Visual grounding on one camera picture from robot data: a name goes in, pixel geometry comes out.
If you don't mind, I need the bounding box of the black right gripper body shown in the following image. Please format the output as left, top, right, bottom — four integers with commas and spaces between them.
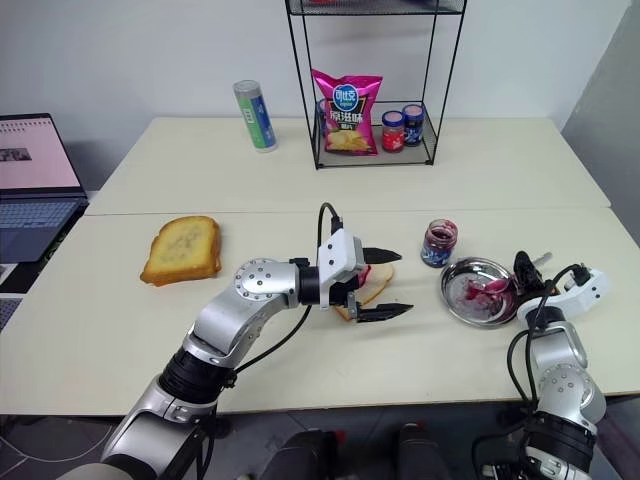
523, 252, 555, 301

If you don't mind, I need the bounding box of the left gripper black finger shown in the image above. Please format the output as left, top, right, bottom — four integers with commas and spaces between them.
362, 246, 403, 266
355, 301, 416, 324

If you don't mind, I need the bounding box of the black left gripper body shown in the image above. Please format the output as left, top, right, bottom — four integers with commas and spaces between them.
327, 243, 372, 324

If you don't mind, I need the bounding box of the white bread slice brown crust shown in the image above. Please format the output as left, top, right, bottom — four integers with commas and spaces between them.
333, 263, 396, 323

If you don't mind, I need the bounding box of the red object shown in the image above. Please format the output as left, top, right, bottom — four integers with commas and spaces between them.
466, 276, 517, 302

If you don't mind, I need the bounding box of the open blue label jam jar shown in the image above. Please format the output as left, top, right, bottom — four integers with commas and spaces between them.
421, 218, 459, 270

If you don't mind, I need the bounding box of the red label jam jar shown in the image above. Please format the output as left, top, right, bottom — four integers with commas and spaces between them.
381, 110, 406, 153

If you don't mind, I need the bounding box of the round metal plate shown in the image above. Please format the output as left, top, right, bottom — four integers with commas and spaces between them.
439, 256, 522, 330

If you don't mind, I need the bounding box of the pink potato chip bag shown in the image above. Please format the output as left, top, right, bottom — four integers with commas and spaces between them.
310, 68, 385, 158

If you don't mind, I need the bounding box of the dark rounded shape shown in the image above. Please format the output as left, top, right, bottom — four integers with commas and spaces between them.
397, 423, 452, 480
261, 428, 342, 480

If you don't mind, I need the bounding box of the thick yellow toast slice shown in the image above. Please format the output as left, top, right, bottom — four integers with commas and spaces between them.
139, 215, 223, 288

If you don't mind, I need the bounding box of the green blue cylindrical canister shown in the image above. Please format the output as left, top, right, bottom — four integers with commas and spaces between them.
232, 79, 279, 154

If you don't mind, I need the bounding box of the open laptop computer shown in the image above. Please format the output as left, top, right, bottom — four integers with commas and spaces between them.
0, 113, 90, 264

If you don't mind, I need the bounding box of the grey patterned pad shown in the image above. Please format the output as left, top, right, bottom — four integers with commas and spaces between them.
0, 296, 24, 334

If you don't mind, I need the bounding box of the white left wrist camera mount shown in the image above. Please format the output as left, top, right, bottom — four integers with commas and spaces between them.
315, 230, 366, 310

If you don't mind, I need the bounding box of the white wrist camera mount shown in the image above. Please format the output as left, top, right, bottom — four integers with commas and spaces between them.
315, 230, 366, 310
516, 268, 611, 322

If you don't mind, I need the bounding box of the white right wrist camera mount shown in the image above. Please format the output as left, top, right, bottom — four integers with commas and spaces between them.
516, 268, 611, 322

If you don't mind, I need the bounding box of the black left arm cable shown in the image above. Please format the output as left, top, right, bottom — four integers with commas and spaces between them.
219, 201, 347, 382

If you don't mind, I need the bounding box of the black wire shelf rack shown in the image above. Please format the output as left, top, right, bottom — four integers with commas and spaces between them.
284, 0, 467, 172

